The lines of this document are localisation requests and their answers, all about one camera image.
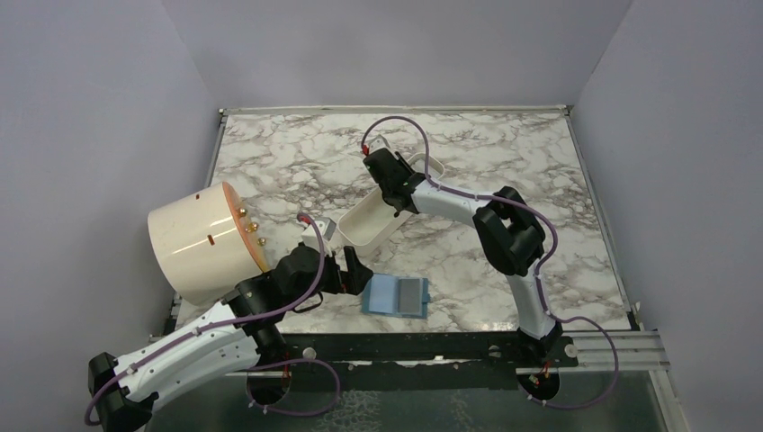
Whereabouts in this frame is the white oblong plastic tray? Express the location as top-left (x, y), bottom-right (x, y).
top-left (337, 153), bottom-right (444, 257)

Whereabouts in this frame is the blue leather card holder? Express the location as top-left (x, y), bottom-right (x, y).
top-left (361, 274), bottom-right (430, 320)

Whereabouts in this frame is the grey card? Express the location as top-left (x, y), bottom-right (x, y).
top-left (397, 278), bottom-right (424, 315)

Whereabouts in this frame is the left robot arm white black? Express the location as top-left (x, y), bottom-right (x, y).
top-left (85, 243), bottom-right (373, 431)

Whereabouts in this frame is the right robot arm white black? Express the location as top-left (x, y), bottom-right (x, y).
top-left (362, 146), bottom-right (562, 366)

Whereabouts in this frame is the cream cylindrical container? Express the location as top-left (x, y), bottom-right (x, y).
top-left (148, 182), bottom-right (271, 306)

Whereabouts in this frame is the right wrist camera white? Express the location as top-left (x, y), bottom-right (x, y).
top-left (366, 135), bottom-right (391, 154)

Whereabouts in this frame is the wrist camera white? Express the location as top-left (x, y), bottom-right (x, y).
top-left (366, 135), bottom-right (391, 154)
top-left (301, 217), bottom-right (337, 255)

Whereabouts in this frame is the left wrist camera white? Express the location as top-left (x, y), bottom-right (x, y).
top-left (301, 217), bottom-right (337, 255)

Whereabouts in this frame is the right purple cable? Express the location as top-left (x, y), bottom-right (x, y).
top-left (360, 116), bottom-right (621, 411)

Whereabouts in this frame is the purple cable loop below rail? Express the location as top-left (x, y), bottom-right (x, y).
top-left (245, 357), bottom-right (342, 418)

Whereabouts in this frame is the black front mounting rail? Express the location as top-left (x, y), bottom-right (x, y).
top-left (246, 331), bottom-right (578, 396)

